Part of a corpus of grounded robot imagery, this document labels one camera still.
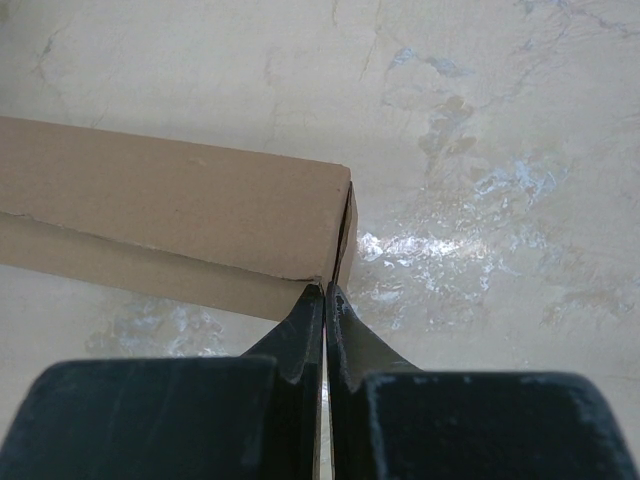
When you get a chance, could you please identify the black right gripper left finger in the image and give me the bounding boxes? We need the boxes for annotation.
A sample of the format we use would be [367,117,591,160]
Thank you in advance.
[1,285,324,479]

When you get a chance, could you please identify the brown cardboard box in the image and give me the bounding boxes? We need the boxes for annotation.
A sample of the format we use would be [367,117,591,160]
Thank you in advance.
[1,117,358,321]

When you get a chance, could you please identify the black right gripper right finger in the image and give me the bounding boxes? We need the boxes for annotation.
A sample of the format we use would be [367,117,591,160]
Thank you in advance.
[325,285,639,479]

